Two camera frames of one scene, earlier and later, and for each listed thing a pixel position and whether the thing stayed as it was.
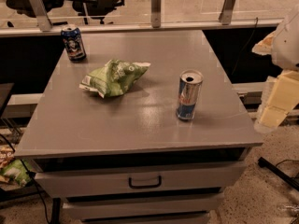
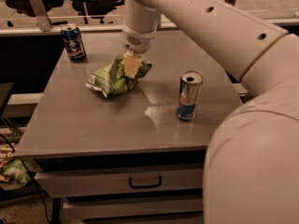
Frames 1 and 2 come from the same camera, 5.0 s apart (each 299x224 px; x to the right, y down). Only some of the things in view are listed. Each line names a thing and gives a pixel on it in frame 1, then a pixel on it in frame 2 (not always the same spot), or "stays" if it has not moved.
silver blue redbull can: x=191 y=82 stays
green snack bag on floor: x=17 y=169 stays
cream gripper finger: x=283 y=97 → x=136 y=43
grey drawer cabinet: x=146 y=130 stays
